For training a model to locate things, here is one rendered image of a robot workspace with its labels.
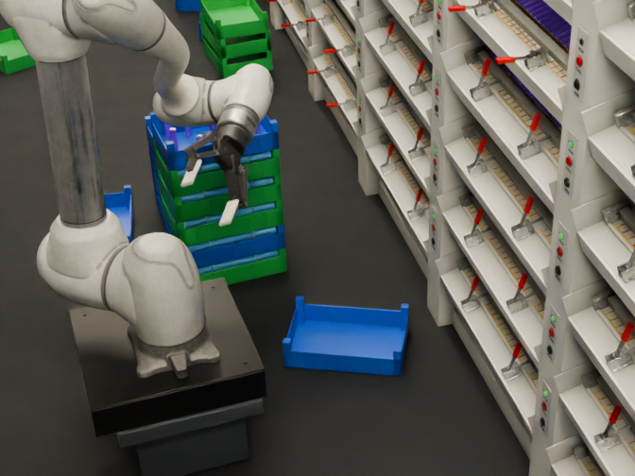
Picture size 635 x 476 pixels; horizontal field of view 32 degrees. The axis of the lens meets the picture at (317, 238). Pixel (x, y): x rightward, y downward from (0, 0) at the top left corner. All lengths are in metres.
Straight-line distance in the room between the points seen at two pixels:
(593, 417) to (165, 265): 0.91
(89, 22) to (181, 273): 0.56
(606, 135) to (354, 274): 1.39
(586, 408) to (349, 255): 1.22
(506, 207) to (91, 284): 0.91
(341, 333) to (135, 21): 1.15
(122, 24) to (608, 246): 0.97
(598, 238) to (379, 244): 1.39
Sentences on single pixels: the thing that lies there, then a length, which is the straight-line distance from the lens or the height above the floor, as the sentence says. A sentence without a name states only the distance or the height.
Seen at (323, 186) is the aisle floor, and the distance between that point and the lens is 3.59.
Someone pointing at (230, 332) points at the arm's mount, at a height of 0.28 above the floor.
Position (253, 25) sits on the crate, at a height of 0.19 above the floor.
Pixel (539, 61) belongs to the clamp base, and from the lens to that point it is 2.15.
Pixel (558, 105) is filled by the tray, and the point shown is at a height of 0.93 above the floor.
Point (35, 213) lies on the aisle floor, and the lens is 3.62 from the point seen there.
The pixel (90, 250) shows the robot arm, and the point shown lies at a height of 0.52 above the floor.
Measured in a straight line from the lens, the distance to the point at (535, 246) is 2.31.
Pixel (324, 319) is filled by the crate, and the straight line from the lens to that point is 2.99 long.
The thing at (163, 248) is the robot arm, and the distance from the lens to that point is 2.35.
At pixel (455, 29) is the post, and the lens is 2.56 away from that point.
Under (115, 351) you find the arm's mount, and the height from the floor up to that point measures 0.28.
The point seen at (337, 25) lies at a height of 0.37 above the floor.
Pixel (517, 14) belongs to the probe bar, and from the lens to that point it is 2.29.
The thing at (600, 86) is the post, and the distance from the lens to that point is 1.90.
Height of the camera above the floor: 1.84
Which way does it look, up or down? 33 degrees down
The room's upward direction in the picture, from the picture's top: 2 degrees counter-clockwise
